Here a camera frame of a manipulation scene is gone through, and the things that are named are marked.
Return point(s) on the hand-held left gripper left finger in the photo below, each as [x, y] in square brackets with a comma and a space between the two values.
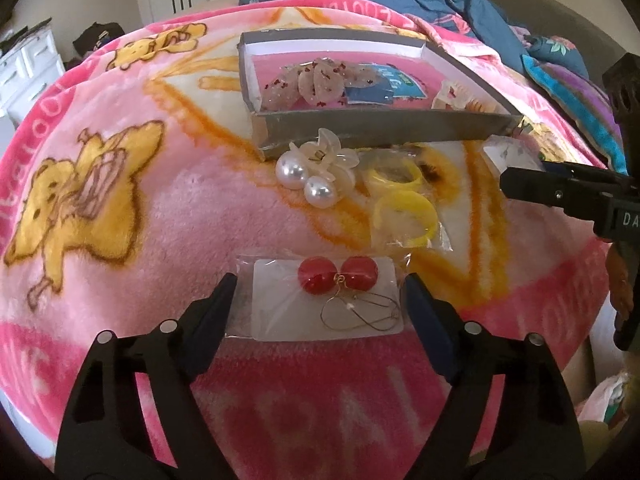
[220, 305]

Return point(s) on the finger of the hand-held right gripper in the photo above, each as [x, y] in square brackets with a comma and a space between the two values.
[585, 172]
[540, 187]

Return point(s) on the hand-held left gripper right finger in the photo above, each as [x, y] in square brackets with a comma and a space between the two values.
[430, 320]

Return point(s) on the white earring card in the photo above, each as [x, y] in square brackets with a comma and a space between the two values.
[510, 152]

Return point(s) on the red earrings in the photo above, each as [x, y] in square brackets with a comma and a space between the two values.
[285, 300]

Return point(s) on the white hair claw clip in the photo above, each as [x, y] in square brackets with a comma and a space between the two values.
[450, 97]

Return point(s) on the grey cardboard box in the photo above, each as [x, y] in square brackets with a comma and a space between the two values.
[380, 130]

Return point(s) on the dotted beige bow hair clip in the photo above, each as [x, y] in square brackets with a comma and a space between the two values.
[315, 82]

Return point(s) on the person's right hand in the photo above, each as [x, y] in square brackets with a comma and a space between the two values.
[620, 285]

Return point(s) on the colourful striped pillow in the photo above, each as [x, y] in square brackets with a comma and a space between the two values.
[565, 85]

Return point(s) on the yellow rings in plastic bag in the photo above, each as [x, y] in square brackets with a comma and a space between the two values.
[445, 190]

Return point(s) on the pink bear printed blanket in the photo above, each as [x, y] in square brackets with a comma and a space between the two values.
[175, 200]

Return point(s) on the pearl hair claw clip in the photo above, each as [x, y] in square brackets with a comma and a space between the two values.
[310, 165]

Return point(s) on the dark green headboard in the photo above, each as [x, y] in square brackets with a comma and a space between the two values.
[550, 5]

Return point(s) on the dark bag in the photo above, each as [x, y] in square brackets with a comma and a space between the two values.
[97, 37]

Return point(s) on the white dresser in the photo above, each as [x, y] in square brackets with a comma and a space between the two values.
[25, 70]

